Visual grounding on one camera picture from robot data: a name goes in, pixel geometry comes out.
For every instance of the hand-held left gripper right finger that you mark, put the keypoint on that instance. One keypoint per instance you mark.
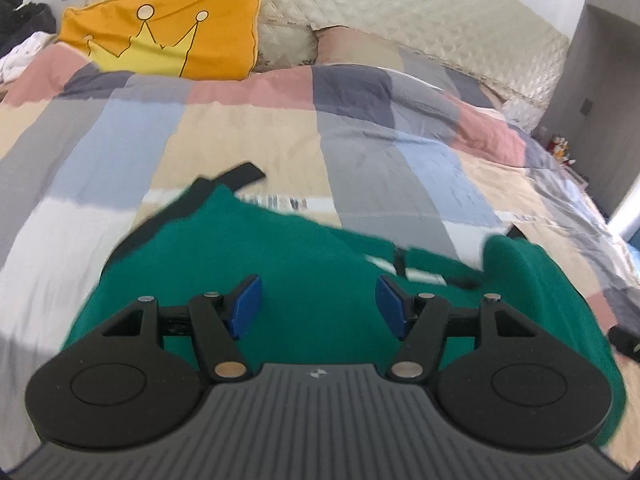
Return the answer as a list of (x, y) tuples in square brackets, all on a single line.
[(392, 305)]

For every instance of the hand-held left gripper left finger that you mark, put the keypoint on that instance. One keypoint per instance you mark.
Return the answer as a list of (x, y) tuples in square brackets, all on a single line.
[(245, 305)]

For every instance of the green sweatshirt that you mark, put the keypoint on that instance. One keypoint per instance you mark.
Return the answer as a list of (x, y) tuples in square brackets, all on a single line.
[(300, 260)]

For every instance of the white clothes pile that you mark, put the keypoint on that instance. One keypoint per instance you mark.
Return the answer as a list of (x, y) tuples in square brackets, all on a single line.
[(20, 55)]

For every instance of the black clothes pile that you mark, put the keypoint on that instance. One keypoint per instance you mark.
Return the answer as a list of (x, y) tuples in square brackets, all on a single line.
[(25, 15)]

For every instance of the patchwork duvet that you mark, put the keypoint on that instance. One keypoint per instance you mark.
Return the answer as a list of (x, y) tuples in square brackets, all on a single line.
[(250, 125)]

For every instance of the cluster of small bottles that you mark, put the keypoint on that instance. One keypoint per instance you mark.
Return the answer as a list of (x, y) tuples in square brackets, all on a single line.
[(560, 149)]

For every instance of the patchwork pillow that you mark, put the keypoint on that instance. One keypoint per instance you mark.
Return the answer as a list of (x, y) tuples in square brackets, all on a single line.
[(350, 45)]

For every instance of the yellow crown pillow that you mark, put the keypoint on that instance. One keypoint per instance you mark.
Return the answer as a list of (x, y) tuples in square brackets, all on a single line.
[(200, 35)]

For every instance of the cream quilted headboard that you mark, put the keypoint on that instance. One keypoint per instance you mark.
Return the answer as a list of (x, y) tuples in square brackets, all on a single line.
[(400, 5)]

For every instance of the grey wall cabinet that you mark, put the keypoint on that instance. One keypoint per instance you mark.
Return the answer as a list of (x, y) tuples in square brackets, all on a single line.
[(600, 85)]

